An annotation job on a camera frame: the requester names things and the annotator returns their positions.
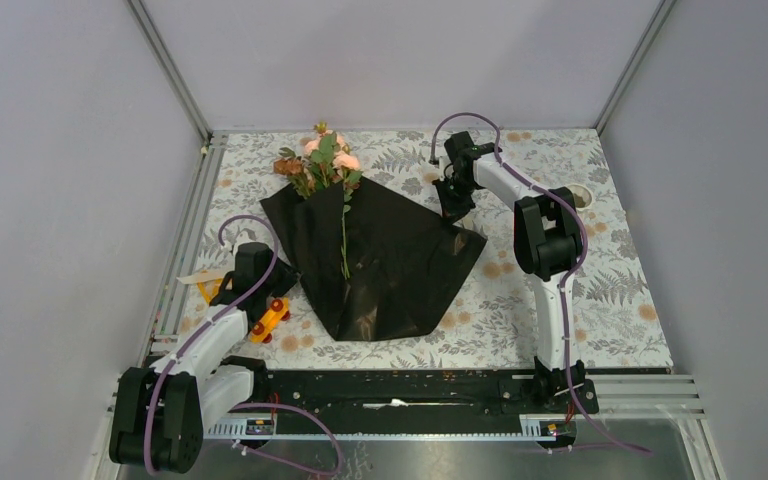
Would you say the white ribbed ceramic vase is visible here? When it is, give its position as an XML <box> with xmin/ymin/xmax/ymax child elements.
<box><xmin>566</xmin><ymin>184</ymin><xmax>594</xmax><ymax>212</ymax></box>

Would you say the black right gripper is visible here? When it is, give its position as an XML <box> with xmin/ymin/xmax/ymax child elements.
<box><xmin>433</xmin><ymin>175</ymin><xmax>479</xmax><ymax>228</ymax></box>

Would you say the aluminium frame rail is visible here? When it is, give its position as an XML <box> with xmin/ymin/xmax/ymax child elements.
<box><xmin>125</xmin><ymin>0</ymin><xmax>213</xmax><ymax>145</ymax></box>

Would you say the orange toy block cart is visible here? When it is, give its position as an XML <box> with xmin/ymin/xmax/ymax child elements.
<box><xmin>196</xmin><ymin>279</ymin><xmax>291</xmax><ymax>344</ymax></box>

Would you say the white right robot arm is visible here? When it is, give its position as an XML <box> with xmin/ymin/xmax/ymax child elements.
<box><xmin>434</xmin><ymin>131</ymin><xmax>586</xmax><ymax>412</ymax></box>

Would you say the peach flower bouquet black wrap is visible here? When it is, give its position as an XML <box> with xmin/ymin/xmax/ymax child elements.
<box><xmin>272</xmin><ymin>121</ymin><xmax>364</xmax><ymax>281</ymax></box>

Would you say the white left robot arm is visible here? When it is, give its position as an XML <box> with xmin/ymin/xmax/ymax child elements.
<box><xmin>108</xmin><ymin>242</ymin><xmax>299</xmax><ymax>473</ymax></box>

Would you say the black wrapping paper sheet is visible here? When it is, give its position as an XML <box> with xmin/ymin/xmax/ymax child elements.
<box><xmin>261</xmin><ymin>178</ymin><xmax>486</xmax><ymax>342</ymax></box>

